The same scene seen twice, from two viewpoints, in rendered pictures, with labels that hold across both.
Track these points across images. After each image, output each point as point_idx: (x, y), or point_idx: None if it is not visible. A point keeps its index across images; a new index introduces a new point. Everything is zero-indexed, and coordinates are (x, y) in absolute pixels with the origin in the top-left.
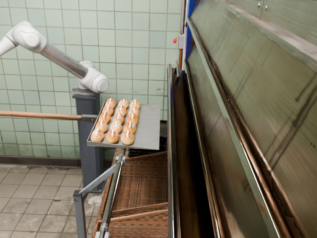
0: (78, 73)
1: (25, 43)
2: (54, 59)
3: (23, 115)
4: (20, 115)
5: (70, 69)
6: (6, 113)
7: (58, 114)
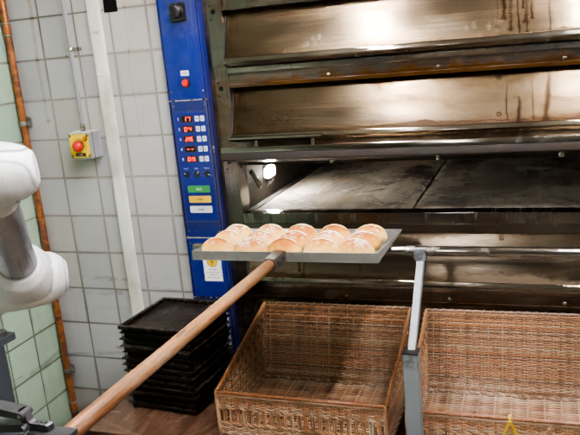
0: (33, 258)
1: (33, 178)
2: (21, 225)
3: (224, 307)
4: (221, 312)
5: (28, 250)
6: (204, 320)
7: (249, 274)
